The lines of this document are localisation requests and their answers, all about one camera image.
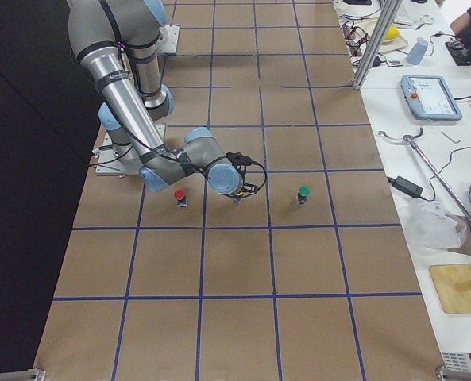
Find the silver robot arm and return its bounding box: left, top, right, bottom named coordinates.
left=68, top=1, right=260, bottom=198

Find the translucent blue plastic cup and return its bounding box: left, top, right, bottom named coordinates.
left=405, top=38, right=429, bottom=66

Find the black power adapter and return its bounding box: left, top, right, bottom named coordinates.
left=391, top=176, right=423, bottom=198

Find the wooden cutting board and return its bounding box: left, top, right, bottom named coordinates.
left=429, top=264, right=471, bottom=314

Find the red push button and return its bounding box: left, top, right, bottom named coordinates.
left=173, top=189, right=187, bottom=208

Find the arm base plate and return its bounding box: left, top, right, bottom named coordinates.
left=95, top=127, right=144, bottom=175
left=156, top=24, right=180, bottom=56

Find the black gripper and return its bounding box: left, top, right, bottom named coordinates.
left=226, top=152, right=259, bottom=194

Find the green push button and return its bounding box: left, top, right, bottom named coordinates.
left=297, top=186, right=311, bottom=205

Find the aluminium frame post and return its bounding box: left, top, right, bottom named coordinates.
left=353, top=0, right=402, bottom=90

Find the beige tray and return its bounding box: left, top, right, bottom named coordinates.
left=354, top=18, right=408, bottom=53

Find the clear plastic bag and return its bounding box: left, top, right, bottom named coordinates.
left=398, top=199, right=471, bottom=257

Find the metal reacher stick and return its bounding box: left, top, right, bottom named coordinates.
left=377, top=127, right=471, bottom=225

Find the yellow lemon toy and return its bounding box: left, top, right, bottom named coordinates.
left=384, top=26, right=400, bottom=42

